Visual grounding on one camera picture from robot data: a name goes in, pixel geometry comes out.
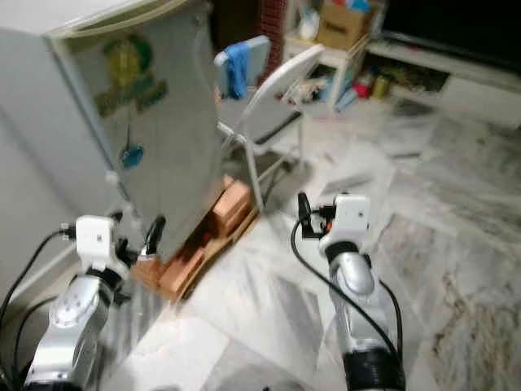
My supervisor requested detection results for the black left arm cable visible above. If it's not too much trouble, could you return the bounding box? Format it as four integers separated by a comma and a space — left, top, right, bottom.
0, 228, 78, 390

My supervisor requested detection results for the pale blue board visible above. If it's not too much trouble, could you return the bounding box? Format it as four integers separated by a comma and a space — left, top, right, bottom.
216, 36, 271, 94

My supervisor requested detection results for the white side table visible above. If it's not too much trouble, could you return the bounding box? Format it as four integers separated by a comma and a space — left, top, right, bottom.
281, 37, 371, 111

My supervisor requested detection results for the black television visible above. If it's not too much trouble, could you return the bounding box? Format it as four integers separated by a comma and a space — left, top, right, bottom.
383, 0, 521, 62

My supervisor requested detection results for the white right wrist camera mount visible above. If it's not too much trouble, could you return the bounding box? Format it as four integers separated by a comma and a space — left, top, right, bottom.
330, 193, 371, 243

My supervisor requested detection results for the white folding chair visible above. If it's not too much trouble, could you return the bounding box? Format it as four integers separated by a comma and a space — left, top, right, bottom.
216, 43, 326, 214

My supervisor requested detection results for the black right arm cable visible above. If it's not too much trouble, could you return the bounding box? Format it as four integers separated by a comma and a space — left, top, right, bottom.
291, 220, 404, 359

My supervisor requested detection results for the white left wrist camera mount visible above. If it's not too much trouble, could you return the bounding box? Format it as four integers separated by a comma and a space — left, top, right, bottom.
76, 214, 123, 274

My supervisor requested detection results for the small yellow jar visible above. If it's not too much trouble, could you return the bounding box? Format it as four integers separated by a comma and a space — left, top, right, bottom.
372, 75, 390, 99

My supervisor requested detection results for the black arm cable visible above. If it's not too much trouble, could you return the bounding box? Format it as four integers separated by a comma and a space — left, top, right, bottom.
291, 220, 404, 359
0, 228, 78, 390

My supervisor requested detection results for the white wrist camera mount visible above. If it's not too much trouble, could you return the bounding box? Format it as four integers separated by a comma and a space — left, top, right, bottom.
330, 193, 371, 243
76, 214, 123, 274

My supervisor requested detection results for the orange brick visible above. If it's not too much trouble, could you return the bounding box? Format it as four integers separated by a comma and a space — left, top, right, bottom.
210, 179, 252, 239
134, 253, 200, 304

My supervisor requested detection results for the white low cabinet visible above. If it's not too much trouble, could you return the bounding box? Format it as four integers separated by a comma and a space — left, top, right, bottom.
366, 41, 521, 92

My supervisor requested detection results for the blue cloth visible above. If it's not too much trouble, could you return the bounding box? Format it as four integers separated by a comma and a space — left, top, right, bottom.
224, 42, 252, 100

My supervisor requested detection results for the pale blue bottle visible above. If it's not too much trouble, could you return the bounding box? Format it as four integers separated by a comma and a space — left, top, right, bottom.
334, 88, 359, 113

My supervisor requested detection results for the brown cardboard box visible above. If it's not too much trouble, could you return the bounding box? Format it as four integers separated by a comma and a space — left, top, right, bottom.
317, 2, 371, 51

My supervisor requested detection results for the white fridge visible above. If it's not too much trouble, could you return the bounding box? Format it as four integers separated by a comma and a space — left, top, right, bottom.
0, 0, 143, 245

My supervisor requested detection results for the green round sticker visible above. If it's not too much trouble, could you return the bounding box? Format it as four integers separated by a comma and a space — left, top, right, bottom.
95, 37, 160, 116

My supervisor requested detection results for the small red container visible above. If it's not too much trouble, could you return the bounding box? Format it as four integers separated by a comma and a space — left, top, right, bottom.
352, 77, 373, 99

